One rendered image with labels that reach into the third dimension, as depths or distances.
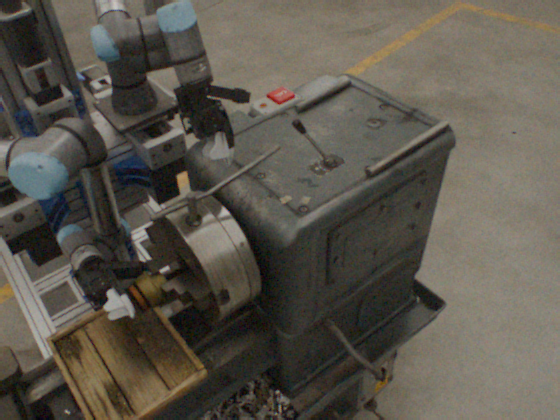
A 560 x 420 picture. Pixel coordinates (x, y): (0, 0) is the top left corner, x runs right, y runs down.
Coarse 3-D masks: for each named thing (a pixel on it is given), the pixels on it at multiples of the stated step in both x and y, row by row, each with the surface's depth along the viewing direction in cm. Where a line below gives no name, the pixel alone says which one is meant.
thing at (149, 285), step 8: (144, 272) 125; (160, 272) 125; (136, 280) 124; (144, 280) 123; (152, 280) 122; (160, 280) 124; (128, 288) 123; (136, 288) 123; (144, 288) 122; (152, 288) 122; (160, 288) 124; (136, 296) 121; (144, 296) 122; (152, 296) 122; (160, 296) 123; (136, 304) 122; (144, 304) 122; (152, 304) 123; (144, 312) 124
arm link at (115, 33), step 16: (96, 0) 113; (112, 0) 112; (96, 16) 113; (112, 16) 110; (128, 16) 112; (96, 32) 109; (112, 32) 109; (128, 32) 109; (96, 48) 109; (112, 48) 109; (128, 48) 110; (144, 48) 112
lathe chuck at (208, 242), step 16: (176, 224) 118; (208, 224) 118; (176, 240) 123; (192, 240) 116; (208, 240) 116; (224, 240) 117; (192, 256) 118; (208, 256) 115; (224, 256) 117; (208, 272) 115; (224, 272) 117; (240, 272) 119; (224, 288) 118; (240, 288) 120; (224, 304) 121; (240, 304) 125
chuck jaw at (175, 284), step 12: (180, 276) 124; (192, 276) 124; (168, 288) 122; (180, 288) 121; (192, 288) 120; (204, 288) 120; (180, 300) 122; (192, 300) 121; (204, 300) 118; (216, 300) 119
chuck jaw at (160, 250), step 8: (152, 224) 126; (160, 224) 125; (152, 232) 124; (160, 232) 125; (152, 240) 126; (160, 240) 125; (168, 240) 126; (152, 248) 124; (160, 248) 125; (168, 248) 126; (152, 256) 125; (160, 256) 125; (168, 256) 126; (176, 256) 127; (144, 264) 127; (152, 264) 124; (160, 264) 125; (168, 264) 126; (152, 272) 124
